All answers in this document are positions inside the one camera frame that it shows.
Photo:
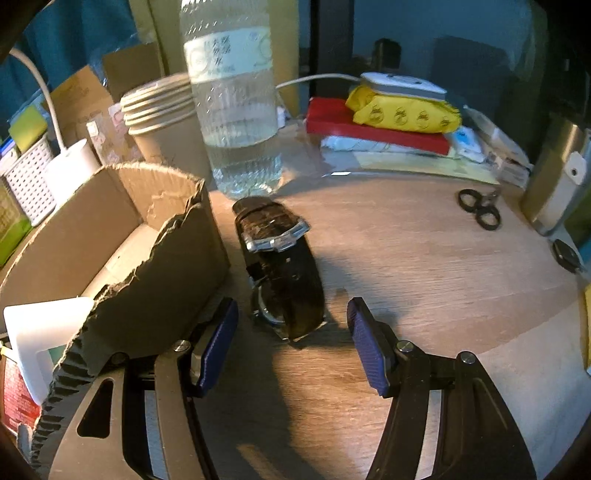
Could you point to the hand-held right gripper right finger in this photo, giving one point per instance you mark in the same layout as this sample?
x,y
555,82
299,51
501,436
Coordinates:
x,y
369,350

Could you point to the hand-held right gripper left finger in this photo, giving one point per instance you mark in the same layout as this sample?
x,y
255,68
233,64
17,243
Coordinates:
x,y
219,346

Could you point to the black wrist watch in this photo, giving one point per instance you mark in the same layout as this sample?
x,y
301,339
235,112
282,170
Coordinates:
x,y
277,277

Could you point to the cardboard box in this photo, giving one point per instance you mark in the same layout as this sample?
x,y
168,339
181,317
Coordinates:
x,y
184,240

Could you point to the white square charger with prongs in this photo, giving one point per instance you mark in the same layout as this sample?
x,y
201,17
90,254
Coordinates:
x,y
32,332

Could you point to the red and gold tin can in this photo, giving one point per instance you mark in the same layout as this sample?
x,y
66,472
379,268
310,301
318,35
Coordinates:
x,y
16,397

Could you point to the black scissors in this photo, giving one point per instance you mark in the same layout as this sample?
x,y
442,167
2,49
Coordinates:
x,y
480,208

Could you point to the clear plastic water bottle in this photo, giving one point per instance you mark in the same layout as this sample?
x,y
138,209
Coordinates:
x,y
240,152

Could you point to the stack of brown paper cups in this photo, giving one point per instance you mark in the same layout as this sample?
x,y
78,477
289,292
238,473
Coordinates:
x,y
171,147

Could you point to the black car key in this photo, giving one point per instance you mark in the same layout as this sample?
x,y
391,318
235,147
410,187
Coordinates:
x,y
565,256

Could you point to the yellow tissue box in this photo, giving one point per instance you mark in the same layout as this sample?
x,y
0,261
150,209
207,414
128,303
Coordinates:
x,y
588,332

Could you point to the white desk lamp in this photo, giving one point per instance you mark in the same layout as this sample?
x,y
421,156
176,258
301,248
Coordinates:
x,y
74,170

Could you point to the red book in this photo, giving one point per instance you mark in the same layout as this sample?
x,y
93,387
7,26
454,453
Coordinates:
x,y
332,120

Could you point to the printed glass cup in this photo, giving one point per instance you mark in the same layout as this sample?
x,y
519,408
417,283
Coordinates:
x,y
111,138

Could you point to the green packet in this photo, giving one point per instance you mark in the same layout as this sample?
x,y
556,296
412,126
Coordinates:
x,y
11,221

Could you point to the steel tumbler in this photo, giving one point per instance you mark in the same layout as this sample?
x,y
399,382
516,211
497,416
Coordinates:
x,y
554,184

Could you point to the white plastic basket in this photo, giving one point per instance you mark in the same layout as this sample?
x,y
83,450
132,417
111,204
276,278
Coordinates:
x,y
30,180

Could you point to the brown cardboard lamp packaging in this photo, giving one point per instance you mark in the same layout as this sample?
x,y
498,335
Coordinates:
x,y
78,101

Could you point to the yellow sponge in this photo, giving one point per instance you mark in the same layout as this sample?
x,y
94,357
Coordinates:
x,y
30,127

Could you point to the dark glass window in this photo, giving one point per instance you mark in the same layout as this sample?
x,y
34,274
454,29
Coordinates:
x,y
415,37

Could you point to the olive curtain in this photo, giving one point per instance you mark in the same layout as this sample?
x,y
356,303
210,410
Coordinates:
x,y
152,23

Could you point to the teal curtain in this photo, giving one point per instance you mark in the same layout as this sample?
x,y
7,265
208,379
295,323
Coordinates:
x,y
69,46

